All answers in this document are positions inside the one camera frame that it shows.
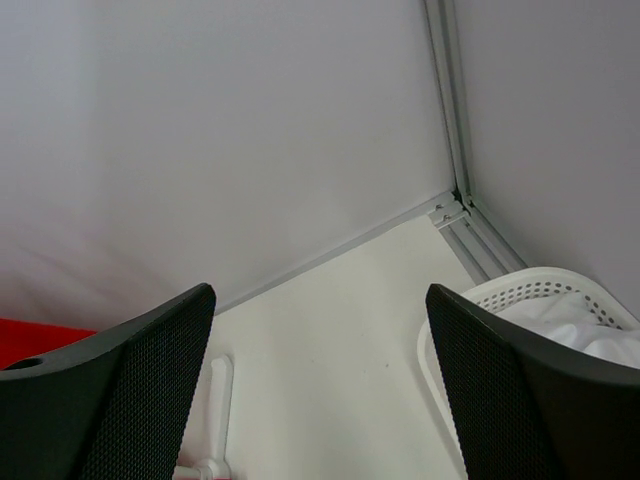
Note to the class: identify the white t shirt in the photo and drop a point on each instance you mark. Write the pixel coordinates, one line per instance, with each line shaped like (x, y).
(564, 319)

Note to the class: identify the silver clothes rack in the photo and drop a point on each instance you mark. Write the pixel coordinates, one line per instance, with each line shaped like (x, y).
(203, 449)

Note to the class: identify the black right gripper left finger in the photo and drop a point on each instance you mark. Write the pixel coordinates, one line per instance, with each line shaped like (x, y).
(111, 406)

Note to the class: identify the red t shirt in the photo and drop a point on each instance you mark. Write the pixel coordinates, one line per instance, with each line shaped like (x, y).
(26, 345)

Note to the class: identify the white perforated plastic basket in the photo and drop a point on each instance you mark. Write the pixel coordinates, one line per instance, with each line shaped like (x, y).
(498, 294)

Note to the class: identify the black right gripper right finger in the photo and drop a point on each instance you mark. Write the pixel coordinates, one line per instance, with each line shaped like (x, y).
(525, 407)

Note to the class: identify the aluminium corner frame post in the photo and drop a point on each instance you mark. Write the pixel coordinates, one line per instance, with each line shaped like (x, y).
(464, 222)

